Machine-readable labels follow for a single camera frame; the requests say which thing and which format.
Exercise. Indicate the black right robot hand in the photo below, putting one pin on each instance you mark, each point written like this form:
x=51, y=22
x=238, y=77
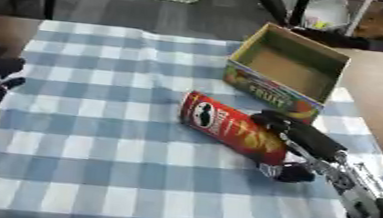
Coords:
x=309, y=136

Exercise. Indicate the red cylindrical chip can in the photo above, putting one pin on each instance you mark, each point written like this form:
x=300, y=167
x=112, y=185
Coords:
x=228, y=126

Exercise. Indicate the open printed cardboard box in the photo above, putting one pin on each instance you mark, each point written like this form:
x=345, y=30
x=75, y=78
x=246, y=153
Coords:
x=289, y=72

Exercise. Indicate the black tripod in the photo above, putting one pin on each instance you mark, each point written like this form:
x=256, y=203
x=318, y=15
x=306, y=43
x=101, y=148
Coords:
x=303, y=21

